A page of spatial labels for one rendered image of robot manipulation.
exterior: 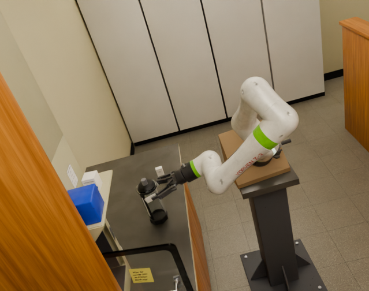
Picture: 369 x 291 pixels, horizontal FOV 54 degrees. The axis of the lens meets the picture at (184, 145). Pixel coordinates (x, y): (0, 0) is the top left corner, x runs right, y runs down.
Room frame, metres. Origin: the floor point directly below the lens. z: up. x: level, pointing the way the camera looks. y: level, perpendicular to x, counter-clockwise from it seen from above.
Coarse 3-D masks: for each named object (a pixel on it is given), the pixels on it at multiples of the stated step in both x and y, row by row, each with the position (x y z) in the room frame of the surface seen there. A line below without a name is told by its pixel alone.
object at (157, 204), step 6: (156, 186) 1.47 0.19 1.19; (138, 192) 1.45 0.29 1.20; (144, 192) 1.44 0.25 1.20; (156, 192) 1.46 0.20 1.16; (150, 204) 1.44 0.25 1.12; (156, 204) 1.44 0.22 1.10; (162, 204) 1.47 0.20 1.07; (156, 210) 1.44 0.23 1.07; (162, 210) 1.45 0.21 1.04; (156, 216) 1.44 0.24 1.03; (162, 216) 1.44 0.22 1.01
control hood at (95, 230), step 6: (102, 174) 1.21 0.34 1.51; (108, 174) 1.19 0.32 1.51; (102, 180) 1.17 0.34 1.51; (108, 180) 1.15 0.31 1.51; (102, 186) 1.12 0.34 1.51; (108, 186) 1.11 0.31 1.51; (102, 192) 1.09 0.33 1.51; (108, 192) 1.08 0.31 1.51; (102, 198) 1.05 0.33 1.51; (108, 198) 1.05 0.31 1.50; (102, 216) 0.95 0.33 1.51; (102, 222) 0.92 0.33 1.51; (90, 228) 0.91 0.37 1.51; (96, 228) 0.91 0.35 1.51; (102, 228) 0.91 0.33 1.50; (96, 234) 0.91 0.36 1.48
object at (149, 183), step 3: (141, 180) 1.48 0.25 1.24; (144, 180) 1.47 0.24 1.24; (147, 180) 1.51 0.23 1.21; (150, 180) 1.50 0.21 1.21; (141, 183) 1.50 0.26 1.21; (144, 183) 1.47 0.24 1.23; (147, 183) 1.48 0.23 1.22; (150, 183) 1.48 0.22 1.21; (153, 183) 1.48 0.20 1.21; (138, 186) 1.48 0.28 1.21; (141, 186) 1.47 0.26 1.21; (144, 186) 1.46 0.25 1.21; (147, 186) 1.45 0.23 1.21; (150, 186) 1.45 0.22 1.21; (153, 186) 1.46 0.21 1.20; (138, 189) 1.47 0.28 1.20; (141, 189) 1.45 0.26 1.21; (144, 189) 1.44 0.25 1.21; (147, 189) 1.44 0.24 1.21; (150, 189) 1.44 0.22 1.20
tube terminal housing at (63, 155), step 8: (64, 144) 1.20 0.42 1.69; (56, 152) 1.11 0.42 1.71; (64, 152) 1.17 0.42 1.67; (72, 152) 1.23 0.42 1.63; (56, 160) 1.08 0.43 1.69; (64, 160) 1.14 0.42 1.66; (72, 160) 1.20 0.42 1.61; (56, 168) 1.06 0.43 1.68; (64, 168) 1.11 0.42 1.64; (72, 168) 1.17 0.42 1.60; (64, 176) 1.08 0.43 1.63; (80, 176) 1.20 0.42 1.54; (64, 184) 1.05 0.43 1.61; (72, 184) 1.10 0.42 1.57; (80, 184) 1.16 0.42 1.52; (104, 232) 1.21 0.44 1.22; (112, 240) 1.23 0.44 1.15; (112, 248) 1.21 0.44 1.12; (120, 248) 1.22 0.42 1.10
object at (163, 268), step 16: (112, 256) 0.90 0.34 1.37; (128, 256) 0.89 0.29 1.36; (144, 256) 0.88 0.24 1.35; (160, 256) 0.87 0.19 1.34; (176, 256) 0.86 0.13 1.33; (112, 272) 0.91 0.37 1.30; (128, 272) 0.90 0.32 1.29; (160, 272) 0.87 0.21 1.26; (176, 272) 0.86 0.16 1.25; (128, 288) 0.90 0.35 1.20; (144, 288) 0.89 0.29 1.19; (160, 288) 0.88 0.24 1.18; (192, 288) 0.86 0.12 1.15
